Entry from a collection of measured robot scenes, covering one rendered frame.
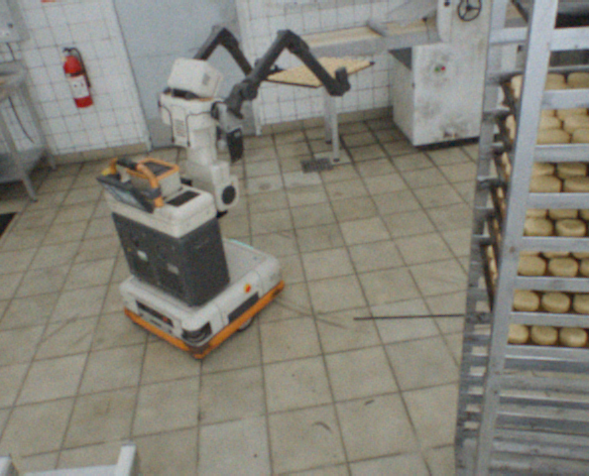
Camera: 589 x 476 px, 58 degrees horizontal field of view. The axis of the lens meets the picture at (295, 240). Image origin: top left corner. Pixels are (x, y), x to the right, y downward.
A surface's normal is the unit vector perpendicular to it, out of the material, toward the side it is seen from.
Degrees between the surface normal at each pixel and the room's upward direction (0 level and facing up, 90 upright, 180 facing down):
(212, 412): 0
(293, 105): 90
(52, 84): 90
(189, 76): 47
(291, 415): 0
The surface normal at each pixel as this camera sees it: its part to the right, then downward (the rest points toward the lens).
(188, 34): 0.12, 0.53
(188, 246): 0.78, 0.27
